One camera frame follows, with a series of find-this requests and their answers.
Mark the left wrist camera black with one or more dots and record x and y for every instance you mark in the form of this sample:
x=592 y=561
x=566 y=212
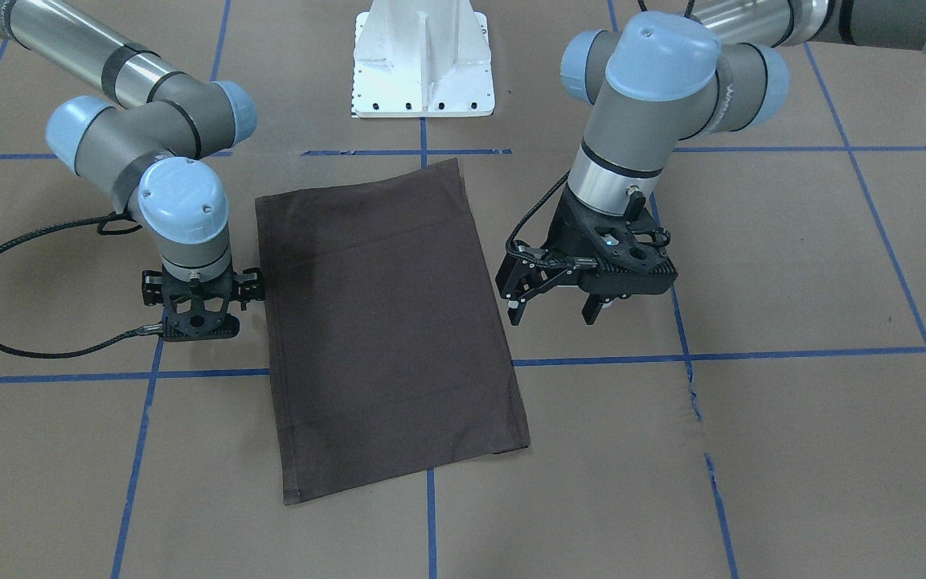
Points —
x=630 y=256

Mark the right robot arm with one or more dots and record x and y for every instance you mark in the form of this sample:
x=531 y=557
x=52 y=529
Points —
x=142 y=141

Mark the brown t-shirt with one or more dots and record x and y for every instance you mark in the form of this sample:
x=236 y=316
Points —
x=387 y=354

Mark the white camera stand column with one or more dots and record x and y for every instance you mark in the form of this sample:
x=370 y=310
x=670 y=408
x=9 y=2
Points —
x=422 y=59

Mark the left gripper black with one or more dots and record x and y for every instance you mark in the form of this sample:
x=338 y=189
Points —
x=569 y=229

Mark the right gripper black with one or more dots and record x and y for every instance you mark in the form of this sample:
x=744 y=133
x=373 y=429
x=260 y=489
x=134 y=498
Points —
x=151 y=288

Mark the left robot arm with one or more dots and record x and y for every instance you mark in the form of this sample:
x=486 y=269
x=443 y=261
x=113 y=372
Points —
x=665 y=78

